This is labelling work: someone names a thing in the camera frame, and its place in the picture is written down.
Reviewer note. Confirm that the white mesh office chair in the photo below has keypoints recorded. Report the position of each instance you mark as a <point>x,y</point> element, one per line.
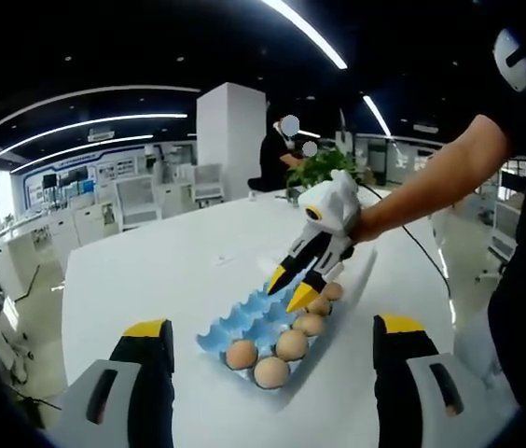
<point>208,182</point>
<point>137,200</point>

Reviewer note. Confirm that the cluster of brown eggs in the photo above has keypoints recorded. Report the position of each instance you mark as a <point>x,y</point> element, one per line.
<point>292,345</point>

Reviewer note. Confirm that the bright ceiling light strip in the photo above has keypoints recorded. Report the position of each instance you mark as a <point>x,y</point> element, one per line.
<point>309,32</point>

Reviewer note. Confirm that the white chest-worn device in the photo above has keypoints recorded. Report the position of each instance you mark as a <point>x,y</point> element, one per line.
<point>521,79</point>

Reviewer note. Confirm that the curved ceiling light strip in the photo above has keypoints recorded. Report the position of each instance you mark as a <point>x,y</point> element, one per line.
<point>160,115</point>
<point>128,138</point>

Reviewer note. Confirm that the ceiling air conditioner unit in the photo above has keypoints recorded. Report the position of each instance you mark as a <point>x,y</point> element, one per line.
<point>101,135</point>

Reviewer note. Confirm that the white foam tray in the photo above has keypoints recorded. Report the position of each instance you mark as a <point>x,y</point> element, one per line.
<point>361,275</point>

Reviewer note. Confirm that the green potted plant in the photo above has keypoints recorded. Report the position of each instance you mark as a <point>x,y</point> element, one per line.
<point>333,163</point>

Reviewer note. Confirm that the blue wall display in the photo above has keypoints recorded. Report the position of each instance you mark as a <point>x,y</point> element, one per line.
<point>72,182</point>

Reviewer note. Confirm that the blue egg tray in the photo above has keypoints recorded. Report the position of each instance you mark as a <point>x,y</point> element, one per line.
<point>239,322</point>

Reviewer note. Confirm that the grey object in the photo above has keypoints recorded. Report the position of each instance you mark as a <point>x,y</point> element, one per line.
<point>292,195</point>

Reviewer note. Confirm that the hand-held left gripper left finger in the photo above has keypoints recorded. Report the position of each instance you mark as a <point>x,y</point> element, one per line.
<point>146,373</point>

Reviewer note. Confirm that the white counter with cabinets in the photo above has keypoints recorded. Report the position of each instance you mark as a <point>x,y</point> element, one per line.
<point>90,219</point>

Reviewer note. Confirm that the white table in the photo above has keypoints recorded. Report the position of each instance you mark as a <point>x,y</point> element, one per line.
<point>160,280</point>

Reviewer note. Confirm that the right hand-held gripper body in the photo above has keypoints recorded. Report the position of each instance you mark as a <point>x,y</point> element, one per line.
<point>333,205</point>

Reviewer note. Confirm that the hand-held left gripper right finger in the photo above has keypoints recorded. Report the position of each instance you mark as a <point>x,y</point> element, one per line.
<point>398,373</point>

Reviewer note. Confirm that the small white object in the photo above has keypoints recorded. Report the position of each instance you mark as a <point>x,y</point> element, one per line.
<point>253,196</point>

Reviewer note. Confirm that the short ceiling light strip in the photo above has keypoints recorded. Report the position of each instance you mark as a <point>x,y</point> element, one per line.
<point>377,116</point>

